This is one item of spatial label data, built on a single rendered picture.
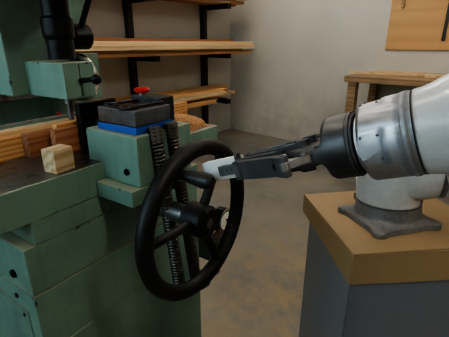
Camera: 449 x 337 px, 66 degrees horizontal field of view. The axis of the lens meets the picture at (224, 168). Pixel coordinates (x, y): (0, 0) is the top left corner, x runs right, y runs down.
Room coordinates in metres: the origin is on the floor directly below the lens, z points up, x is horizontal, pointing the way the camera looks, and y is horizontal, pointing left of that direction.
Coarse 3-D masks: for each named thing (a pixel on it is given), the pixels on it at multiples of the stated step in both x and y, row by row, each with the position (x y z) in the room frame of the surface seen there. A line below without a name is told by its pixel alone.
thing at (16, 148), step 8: (176, 104) 1.00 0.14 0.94; (184, 104) 1.03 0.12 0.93; (176, 112) 1.00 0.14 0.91; (184, 112) 1.03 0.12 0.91; (8, 136) 0.63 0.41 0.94; (16, 136) 0.63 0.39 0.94; (0, 144) 0.60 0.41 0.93; (8, 144) 0.61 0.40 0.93; (16, 144) 0.62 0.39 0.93; (0, 152) 0.60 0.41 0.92; (8, 152) 0.61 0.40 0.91; (16, 152) 0.62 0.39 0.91; (24, 152) 0.63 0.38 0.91; (0, 160) 0.60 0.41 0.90
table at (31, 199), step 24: (0, 168) 0.56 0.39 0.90; (24, 168) 0.56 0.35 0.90; (72, 168) 0.56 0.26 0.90; (96, 168) 0.58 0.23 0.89; (192, 168) 0.66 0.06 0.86; (0, 192) 0.46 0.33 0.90; (24, 192) 0.48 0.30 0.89; (48, 192) 0.51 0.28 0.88; (72, 192) 0.54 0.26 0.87; (96, 192) 0.58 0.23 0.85; (120, 192) 0.54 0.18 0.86; (144, 192) 0.55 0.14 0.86; (0, 216) 0.45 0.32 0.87; (24, 216) 0.47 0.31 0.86
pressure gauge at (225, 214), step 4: (216, 208) 0.84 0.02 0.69; (220, 208) 0.83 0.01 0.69; (224, 208) 0.83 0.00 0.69; (228, 208) 0.83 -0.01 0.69; (220, 212) 0.82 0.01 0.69; (224, 212) 0.82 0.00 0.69; (228, 212) 0.83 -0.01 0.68; (220, 216) 0.81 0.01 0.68; (224, 216) 0.82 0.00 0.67; (228, 216) 0.83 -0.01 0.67; (220, 220) 0.80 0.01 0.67; (224, 220) 0.82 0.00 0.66; (220, 224) 0.80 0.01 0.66; (224, 224) 0.82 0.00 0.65; (216, 228) 0.82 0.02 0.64; (220, 228) 0.80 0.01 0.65; (224, 228) 0.82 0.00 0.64; (216, 232) 0.83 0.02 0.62; (220, 232) 0.84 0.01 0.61
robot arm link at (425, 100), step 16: (448, 80) 0.32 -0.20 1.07; (416, 96) 0.33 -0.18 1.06; (432, 96) 0.32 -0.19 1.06; (448, 96) 0.31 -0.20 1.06; (416, 112) 0.32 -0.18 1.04; (432, 112) 0.31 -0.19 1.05; (448, 112) 0.30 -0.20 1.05; (416, 128) 0.31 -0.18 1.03; (432, 128) 0.31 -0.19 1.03; (448, 128) 0.30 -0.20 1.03; (432, 144) 0.30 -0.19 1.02; (448, 144) 0.29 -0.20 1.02; (432, 160) 0.31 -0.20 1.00; (448, 160) 0.30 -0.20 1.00; (448, 176) 0.33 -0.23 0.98
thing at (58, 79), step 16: (32, 64) 0.74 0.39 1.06; (48, 64) 0.70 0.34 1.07; (64, 64) 0.68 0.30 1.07; (80, 64) 0.71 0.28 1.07; (32, 80) 0.74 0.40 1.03; (48, 80) 0.71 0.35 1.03; (64, 80) 0.68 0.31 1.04; (48, 96) 0.72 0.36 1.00; (64, 96) 0.68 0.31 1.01; (80, 96) 0.70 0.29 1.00
